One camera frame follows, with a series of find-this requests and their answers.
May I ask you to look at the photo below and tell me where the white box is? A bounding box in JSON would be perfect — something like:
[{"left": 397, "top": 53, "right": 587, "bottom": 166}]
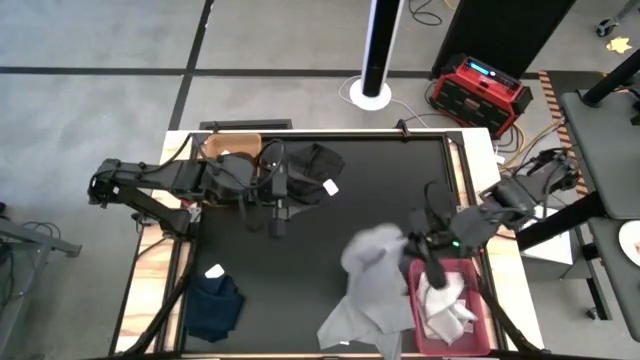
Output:
[{"left": 521, "top": 207, "right": 575, "bottom": 267}]

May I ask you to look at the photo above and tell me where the black flat bar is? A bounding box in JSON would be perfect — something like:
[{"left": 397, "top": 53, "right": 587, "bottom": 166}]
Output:
[{"left": 198, "top": 118, "right": 294, "bottom": 132}]

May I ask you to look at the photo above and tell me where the black towel white tag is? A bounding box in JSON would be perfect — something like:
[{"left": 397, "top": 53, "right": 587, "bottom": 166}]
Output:
[{"left": 279, "top": 142, "right": 347, "bottom": 221}]

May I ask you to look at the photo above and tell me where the caster wheel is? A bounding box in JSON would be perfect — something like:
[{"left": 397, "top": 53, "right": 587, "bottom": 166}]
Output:
[{"left": 594, "top": 0, "right": 640, "bottom": 39}]

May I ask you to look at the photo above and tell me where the navy blue towel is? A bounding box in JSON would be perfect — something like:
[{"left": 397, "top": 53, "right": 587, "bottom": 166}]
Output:
[{"left": 182, "top": 263, "right": 247, "bottom": 344}]

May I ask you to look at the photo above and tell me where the white plate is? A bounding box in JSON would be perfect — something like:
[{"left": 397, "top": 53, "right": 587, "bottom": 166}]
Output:
[{"left": 618, "top": 219, "right": 640, "bottom": 269}]

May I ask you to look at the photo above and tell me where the light grey towel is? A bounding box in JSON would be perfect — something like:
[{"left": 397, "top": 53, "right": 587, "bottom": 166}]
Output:
[{"left": 339, "top": 222, "right": 417, "bottom": 335}]

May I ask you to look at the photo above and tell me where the striped floor mat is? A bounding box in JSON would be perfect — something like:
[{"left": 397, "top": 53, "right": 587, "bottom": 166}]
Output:
[{"left": 537, "top": 69, "right": 609, "bottom": 200}]

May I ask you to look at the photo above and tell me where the grey side table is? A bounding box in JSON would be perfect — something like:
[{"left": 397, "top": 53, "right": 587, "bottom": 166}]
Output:
[
  {"left": 558, "top": 74, "right": 640, "bottom": 221},
  {"left": 585, "top": 217, "right": 640, "bottom": 344}
]

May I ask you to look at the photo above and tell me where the black pole white base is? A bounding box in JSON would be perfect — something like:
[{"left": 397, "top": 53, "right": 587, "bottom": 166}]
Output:
[{"left": 348, "top": 0, "right": 404, "bottom": 113}]

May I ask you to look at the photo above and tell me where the red portable power station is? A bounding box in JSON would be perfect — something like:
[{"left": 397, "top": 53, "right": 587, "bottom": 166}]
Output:
[{"left": 429, "top": 53, "right": 535, "bottom": 140}]

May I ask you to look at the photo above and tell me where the black support beam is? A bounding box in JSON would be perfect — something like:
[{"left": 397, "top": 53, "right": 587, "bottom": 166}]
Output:
[{"left": 514, "top": 191, "right": 610, "bottom": 252}]

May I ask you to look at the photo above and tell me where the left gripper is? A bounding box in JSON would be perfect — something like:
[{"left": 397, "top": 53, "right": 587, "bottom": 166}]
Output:
[{"left": 260, "top": 155, "right": 292, "bottom": 238}]

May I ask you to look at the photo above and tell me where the black support strut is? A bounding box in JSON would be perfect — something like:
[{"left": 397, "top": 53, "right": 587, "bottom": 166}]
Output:
[
  {"left": 477, "top": 279, "right": 549, "bottom": 357},
  {"left": 123, "top": 239, "right": 199, "bottom": 357}
]

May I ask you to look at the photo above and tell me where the white waffle towel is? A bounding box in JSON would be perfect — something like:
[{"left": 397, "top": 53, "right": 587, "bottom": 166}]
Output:
[{"left": 414, "top": 271, "right": 480, "bottom": 347}]

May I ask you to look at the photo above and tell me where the orange plastic basket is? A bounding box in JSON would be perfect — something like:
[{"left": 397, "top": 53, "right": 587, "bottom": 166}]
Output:
[{"left": 198, "top": 132, "right": 264, "bottom": 164}]

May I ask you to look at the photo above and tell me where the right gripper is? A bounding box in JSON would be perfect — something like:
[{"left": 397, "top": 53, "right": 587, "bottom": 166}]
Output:
[{"left": 399, "top": 212, "right": 464, "bottom": 291}]

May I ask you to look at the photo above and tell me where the yellow cable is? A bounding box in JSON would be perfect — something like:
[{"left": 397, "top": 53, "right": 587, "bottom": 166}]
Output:
[{"left": 499, "top": 118, "right": 566, "bottom": 171}]

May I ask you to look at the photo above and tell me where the black divider panel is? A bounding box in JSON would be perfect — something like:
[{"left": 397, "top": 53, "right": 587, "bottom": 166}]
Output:
[{"left": 430, "top": 0, "right": 578, "bottom": 80}]

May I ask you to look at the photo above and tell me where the pink plastic basket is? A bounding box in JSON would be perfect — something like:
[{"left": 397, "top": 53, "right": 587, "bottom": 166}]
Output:
[{"left": 407, "top": 257, "right": 494, "bottom": 358}]

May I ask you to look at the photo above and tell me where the yellow paper scrap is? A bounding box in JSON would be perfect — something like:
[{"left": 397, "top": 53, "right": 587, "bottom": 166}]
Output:
[{"left": 605, "top": 35, "right": 634, "bottom": 55}]

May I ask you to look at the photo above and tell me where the grey metal stand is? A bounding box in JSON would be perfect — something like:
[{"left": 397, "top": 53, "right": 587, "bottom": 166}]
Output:
[{"left": 0, "top": 202, "right": 83, "bottom": 360}]

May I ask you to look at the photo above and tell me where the black floor cable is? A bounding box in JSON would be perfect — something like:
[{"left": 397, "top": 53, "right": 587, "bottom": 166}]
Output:
[{"left": 407, "top": 0, "right": 445, "bottom": 27}]

